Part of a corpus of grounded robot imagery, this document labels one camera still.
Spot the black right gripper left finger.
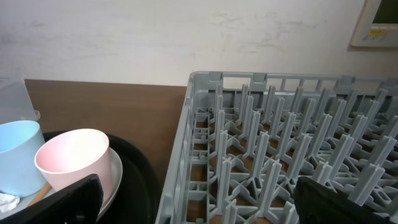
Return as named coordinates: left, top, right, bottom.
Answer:
left=1, top=174, right=104, bottom=224

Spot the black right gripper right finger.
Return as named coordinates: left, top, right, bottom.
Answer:
left=294, top=177, right=393, bottom=224

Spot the pink plastic cup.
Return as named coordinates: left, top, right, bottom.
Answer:
left=34, top=129, right=113, bottom=200

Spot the white napkin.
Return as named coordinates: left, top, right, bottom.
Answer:
left=0, top=193, right=20, bottom=213

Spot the light blue plastic cup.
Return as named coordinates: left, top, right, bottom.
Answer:
left=1, top=120, right=46, bottom=197

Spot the grey dishwasher rack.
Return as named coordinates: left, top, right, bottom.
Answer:
left=155, top=72, right=397, bottom=223

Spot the wooden chopstick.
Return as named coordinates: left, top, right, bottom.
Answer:
left=28, top=183, right=52, bottom=207

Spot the grey round plate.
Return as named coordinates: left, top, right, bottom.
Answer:
left=1, top=149, right=123, bottom=222

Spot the black round tray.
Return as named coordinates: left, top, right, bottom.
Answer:
left=42, top=131, right=162, bottom=224

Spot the clear plastic bin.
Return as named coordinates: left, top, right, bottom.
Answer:
left=0, top=78, right=40, bottom=124

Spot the wall control panel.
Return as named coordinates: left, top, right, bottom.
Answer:
left=350, top=0, right=397, bottom=48

